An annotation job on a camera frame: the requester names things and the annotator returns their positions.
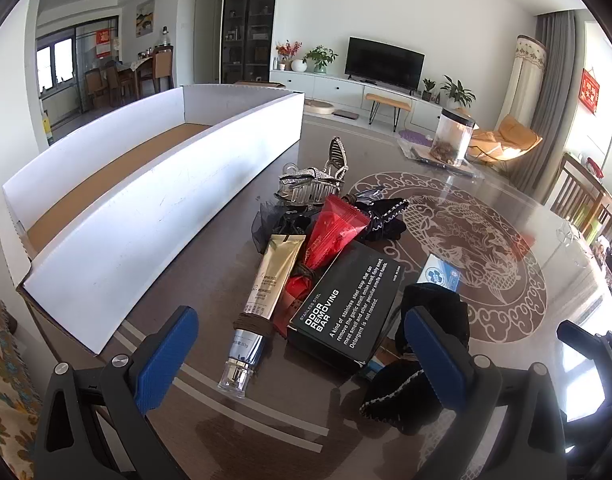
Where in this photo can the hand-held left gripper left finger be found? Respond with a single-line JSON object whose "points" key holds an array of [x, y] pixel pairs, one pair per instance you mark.
{"points": [[166, 355]]}

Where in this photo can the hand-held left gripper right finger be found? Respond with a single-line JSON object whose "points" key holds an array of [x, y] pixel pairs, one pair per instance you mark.
{"points": [[435, 355]]}

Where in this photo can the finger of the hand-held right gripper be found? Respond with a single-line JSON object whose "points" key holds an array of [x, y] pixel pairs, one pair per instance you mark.
{"points": [[583, 336]]}

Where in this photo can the blue and white small box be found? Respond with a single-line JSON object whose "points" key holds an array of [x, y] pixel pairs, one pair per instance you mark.
{"points": [[438, 272]]}

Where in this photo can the black printed box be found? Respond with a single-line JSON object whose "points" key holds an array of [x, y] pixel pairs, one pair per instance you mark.
{"points": [[346, 310]]}

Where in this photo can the white cardboard box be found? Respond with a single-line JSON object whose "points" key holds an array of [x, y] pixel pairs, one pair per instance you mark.
{"points": [[136, 230]]}

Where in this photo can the gold cosmetic tube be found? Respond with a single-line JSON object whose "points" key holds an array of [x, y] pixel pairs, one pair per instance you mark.
{"points": [[273, 280]]}

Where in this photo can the black bow with rhinestone trim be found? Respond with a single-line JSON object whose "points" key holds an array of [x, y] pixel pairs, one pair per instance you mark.
{"points": [[385, 225]]}

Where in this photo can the red foil packet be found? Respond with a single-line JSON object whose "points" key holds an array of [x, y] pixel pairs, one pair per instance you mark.
{"points": [[331, 232]]}

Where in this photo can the black organza scrunchie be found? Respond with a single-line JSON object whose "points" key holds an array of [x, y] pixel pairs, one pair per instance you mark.
{"points": [[267, 222]]}

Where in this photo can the black plastic hair clip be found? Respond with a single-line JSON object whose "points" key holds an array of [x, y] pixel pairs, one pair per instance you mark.
{"points": [[296, 224]]}

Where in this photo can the brown wooden chair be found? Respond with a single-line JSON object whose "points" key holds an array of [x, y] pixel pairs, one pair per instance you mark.
{"points": [[578, 195]]}

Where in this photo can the floral cloth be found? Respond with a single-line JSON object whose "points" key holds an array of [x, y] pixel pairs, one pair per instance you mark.
{"points": [[8, 370]]}

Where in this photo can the red round ornament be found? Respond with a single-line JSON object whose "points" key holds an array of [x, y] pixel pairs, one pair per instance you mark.
{"points": [[595, 167]]}

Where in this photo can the rimless glasses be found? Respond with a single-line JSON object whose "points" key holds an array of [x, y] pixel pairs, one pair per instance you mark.
{"points": [[363, 196]]}

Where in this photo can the clear plastic bag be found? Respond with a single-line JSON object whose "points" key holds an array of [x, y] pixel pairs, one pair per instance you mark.
{"points": [[410, 152]]}

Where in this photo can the rhinestone claw hair clip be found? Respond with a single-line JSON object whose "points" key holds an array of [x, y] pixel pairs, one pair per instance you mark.
{"points": [[306, 187]]}

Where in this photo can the yellow lounge chair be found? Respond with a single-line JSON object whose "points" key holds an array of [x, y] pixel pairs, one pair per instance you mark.
{"points": [[515, 135]]}

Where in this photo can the clear jar with black lid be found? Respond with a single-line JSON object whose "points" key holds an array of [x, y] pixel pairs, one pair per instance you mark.
{"points": [[450, 137]]}

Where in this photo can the purple floor mat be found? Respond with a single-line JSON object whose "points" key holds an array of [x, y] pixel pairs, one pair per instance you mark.
{"points": [[413, 136]]}

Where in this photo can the slim rhinestone hair clip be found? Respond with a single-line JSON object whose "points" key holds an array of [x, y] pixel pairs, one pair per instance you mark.
{"points": [[337, 155]]}

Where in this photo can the grey curtain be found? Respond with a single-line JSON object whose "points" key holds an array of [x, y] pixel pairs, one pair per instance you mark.
{"points": [[550, 110]]}

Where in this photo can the wooden bench with metal legs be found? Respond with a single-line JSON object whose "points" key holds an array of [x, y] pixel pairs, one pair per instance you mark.
{"points": [[388, 99]]}

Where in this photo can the covered standing air conditioner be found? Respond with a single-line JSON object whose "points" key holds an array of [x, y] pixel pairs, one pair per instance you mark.
{"points": [[523, 80]]}

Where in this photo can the tall green potted plant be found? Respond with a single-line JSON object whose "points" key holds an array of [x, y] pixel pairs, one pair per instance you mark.
{"points": [[455, 92]]}

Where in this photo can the small potted plant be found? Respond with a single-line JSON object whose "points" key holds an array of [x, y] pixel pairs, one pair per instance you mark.
{"points": [[427, 87]]}

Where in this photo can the white round floor cushion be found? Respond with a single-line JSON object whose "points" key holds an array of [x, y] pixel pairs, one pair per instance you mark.
{"points": [[319, 106]]}

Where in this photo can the white television cabinet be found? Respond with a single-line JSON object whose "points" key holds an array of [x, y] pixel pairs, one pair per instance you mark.
{"points": [[346, 92]]}

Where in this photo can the wooden dining chair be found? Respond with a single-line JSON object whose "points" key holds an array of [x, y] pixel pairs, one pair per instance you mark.
{"points": [[163, 67], [96, 85]]}

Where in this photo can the black television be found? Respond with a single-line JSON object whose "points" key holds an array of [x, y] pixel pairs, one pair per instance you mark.
{"points": [[383, 62]]}

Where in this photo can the white round vase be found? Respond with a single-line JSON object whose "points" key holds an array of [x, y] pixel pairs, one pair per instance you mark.
{"points": [[299, 66]]}

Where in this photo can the leafy green potted plant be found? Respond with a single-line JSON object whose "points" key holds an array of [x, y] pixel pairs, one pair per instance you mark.
{"points": [[320, 57]]}

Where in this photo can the red door poster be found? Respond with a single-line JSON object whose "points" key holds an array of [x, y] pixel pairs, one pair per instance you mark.
{"points": [[103, 41]]}

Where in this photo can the white door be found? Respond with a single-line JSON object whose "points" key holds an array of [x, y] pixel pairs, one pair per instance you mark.
{"points": [[206, 35]]}

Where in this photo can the red flower bouquet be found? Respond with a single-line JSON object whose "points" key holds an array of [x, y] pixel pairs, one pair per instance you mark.
{"points": [[287, 50]]}

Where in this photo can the dark glass display cabinet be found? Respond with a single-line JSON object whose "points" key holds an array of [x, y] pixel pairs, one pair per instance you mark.
{"points": [[248, 25]]}

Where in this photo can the red wall hanging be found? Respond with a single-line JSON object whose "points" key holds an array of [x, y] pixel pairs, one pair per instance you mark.
{"points": [[589, 91]]}

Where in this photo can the framed wall painting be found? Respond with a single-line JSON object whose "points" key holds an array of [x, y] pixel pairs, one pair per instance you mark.
{"points": [[146, 17]]}

